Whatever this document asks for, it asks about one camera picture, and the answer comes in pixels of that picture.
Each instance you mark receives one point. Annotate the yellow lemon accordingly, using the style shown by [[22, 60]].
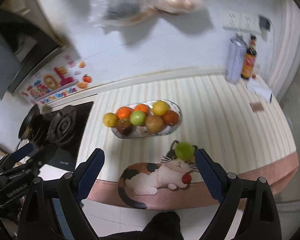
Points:
[[110, 119], [160, 108]]

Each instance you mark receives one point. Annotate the black plug adapter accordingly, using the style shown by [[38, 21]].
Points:
[[264, 23]]

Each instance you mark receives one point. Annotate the dark sauce bottle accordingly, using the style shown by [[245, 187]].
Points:
[[249, 59]]

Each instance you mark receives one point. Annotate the green apple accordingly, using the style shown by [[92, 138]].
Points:
[[184, 151], [138, 118]]

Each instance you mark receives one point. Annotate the striped cat table mat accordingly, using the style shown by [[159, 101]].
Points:
[[216, 117]]

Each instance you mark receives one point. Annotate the orange tangerine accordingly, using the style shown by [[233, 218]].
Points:
[[143, 108], [124, 112]]

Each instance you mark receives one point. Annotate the yellow lemon right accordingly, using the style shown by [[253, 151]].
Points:
[[160, 108]]

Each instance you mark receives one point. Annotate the white folded cloth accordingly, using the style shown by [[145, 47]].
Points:
[[263, 92]]

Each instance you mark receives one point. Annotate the black gas stove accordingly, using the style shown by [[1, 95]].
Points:
[[64, 129]]

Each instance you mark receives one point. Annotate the dark orange right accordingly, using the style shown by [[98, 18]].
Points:
[[171, 118]]

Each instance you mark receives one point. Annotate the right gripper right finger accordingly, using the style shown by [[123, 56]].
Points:
[[224, 187]]

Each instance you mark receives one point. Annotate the yellow lemon left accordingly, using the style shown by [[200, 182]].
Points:
[[110, 119]]

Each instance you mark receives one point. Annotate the small brown card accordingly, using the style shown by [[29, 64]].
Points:
[[256, 106]]

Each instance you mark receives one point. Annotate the black frying pan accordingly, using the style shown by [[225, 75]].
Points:
[[31, 124]]

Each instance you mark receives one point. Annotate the green apple in plate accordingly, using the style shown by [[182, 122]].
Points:
[[138, 118]]

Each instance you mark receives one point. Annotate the clear plastic bag left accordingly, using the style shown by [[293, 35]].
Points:
[[119, 12]]

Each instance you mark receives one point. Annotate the black range hood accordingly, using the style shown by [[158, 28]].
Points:
[[27, 42]]

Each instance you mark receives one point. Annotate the oval patterned fruit plate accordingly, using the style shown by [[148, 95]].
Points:
[[141, 131]]

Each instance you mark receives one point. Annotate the white wall socket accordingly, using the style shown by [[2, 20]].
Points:
[[235, 20]]

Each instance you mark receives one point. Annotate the dark red apple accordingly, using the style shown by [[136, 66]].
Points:
[[124, 127]]

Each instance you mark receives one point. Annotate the brown pear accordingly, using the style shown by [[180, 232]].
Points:
[[154, 124]]

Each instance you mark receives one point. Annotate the orange tangerine left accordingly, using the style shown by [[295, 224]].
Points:
[[124, 112]]

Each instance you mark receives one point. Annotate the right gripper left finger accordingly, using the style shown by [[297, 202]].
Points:
[[76, 186]]

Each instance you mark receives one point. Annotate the orange tangerine middle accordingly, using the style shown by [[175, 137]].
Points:
[[143, 108]]

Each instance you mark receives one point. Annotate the colourful wall sticker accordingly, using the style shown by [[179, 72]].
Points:
[[63, 76]]

